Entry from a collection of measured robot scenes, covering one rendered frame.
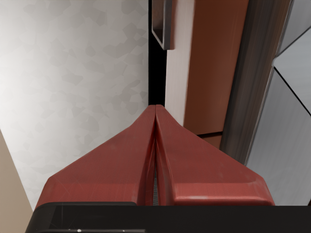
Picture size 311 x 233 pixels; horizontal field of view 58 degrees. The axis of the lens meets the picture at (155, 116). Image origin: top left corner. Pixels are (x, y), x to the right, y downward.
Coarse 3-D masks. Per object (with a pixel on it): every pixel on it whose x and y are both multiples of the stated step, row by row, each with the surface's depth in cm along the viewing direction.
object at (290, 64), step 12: (300, 36) 17; (288, 48) 18; (300, 48) 18; (276, 60) 18; (288, 60) 18; (300, 60) 18; (288, 72) 19; (300, 72) 19; (288, 84) 19; (300, 84) 20
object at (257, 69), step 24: (264, 0) 18; (288, 0) 16; (264, 24) 19; (240, 48) 22; (264, 48) 19; (240, 72) 22; (264, 72) 19; (240, 96) 23; (264, 96) 20; (240, 120) 23; (240, 144) 24
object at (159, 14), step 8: (152, 0) 27; (160, 0) 28; (168, 0) 23; (152, 8) 28; (160, 8) 28; (168, 8) 24; (152, 16) 28; (160, 16) 28; (168, 16) 24; (152, 24) 29; (160, 24) 29; (168, 24) 24; (152, 32) 29; (160, 32) 28; (168, 32) 25; (160, 40) 26; (168, 40) 25; (168, 48) 26
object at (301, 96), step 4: (308, 72) 19; (308, 76) 19; (308, 80) 20; (304, 84) 20; (308, 84) 20; (304, 88) 20; (308, 88) 20; (300, 92) 20; (304, 92) 20; (308, 92) 20; (300, 96) 20; (304, 96) 20; (308, 96) 20; (300, 100) 21; (304, 100) 21; (308, 100) 21; (304, 104) 21; (308, 104) 21; (308, 108) 21
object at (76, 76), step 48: (0, 0) 29; (48, 0) 30; (96, 0) 31; (144, 0) 32; (0, 48) 31; (48, 48) 32; (96, 48) 34; (144, 48) 35; (0, 96) 35; (48, 96) 36; (96, 96) 38; (144, 96) 39; (48, 144) 40; (96, 144) 42
